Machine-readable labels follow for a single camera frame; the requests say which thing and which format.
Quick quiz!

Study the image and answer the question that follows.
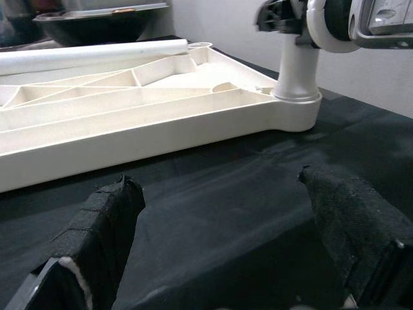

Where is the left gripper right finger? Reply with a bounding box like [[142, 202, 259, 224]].
[[297, 164, 413, 302]]

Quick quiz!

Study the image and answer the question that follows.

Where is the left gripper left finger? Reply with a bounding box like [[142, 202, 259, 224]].
[[30, 174, 146, 310]]

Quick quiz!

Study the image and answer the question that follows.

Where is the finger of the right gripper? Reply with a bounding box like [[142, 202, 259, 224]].
[[252, 0, 282, 34]]

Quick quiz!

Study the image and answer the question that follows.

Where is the white plastic table leg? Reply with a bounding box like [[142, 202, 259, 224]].
[[270, 31, 323, 101], [0, 38, 190, 78]]

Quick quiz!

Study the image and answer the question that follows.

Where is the white plastic children table top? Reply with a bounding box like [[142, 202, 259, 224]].
[[0, 41, 324, 195]]

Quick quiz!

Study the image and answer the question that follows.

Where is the black bag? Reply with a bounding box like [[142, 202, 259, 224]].
[[0, 0, 43, 50]]

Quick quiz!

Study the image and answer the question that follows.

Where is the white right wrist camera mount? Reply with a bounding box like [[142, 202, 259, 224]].
[[304, 0, 363, 55]]

